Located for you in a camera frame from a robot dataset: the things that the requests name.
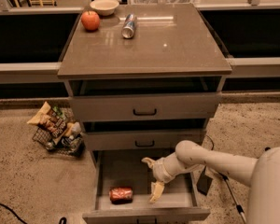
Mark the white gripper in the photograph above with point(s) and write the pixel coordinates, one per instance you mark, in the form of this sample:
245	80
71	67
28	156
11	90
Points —
159	170

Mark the red coke can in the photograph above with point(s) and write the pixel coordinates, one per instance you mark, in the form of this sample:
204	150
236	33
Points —
121	194

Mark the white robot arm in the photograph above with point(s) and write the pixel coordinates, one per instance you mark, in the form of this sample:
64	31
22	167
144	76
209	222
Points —
261	175

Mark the bottom grey drawer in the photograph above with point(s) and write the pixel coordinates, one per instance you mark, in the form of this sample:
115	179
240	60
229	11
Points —
124	168

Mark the grey drawer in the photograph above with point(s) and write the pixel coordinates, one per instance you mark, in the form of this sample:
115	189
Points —
124	168
145	98
138	134

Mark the middle grey drawer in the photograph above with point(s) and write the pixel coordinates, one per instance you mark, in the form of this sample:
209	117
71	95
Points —
138	134

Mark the top grey drawer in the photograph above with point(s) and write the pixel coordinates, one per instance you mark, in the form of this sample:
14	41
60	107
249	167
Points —
145	98

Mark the grey drawer cabinet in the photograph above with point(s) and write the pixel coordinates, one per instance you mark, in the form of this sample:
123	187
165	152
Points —
169	41

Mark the silver blue soda can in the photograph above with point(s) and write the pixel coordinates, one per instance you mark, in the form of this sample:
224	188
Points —
129	26

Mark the black flat power adapter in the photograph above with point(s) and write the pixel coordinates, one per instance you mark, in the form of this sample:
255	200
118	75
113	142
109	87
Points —
204	182

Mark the grabber reach tool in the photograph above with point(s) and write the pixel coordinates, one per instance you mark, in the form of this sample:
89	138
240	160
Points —
239	208

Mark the yellow brown chip bag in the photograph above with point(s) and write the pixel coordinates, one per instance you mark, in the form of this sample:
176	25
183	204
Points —
48	120

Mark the red apple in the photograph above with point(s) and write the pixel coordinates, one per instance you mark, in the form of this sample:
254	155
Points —
90	20

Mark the white bowl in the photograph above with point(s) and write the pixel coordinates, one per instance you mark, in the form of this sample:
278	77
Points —
104	7

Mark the wire basket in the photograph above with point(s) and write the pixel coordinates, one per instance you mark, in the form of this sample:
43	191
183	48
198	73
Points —
71	145

